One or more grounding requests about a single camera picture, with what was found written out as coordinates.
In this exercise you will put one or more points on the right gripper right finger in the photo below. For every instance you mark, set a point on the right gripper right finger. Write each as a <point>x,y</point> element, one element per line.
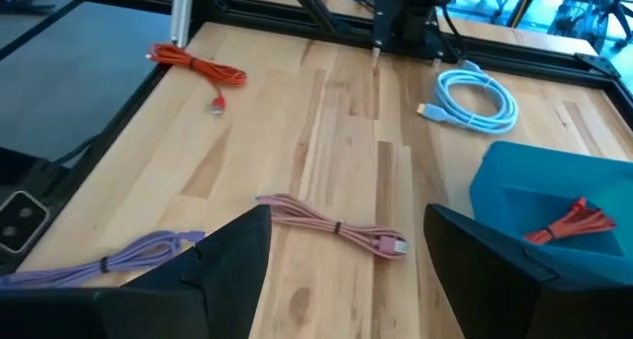
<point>494,289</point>

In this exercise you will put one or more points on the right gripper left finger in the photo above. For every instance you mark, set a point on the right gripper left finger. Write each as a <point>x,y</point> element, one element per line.
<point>232,279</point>

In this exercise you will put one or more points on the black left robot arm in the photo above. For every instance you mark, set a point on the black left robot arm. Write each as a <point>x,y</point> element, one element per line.
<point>415,13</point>

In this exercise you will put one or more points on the teal plastic bin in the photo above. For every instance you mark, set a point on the teal plastic bin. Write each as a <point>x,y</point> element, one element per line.
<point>504,181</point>

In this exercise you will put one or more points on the silver aluminium bar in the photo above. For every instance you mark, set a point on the silver aluminium bar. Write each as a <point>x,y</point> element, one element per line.
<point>181,13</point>

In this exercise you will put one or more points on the black office chair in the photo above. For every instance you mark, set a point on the black office chair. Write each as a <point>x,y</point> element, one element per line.
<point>578,13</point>

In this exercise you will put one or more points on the black aluminium table frame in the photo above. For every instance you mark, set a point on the black aluminium table frame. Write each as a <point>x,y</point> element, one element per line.
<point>519,47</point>

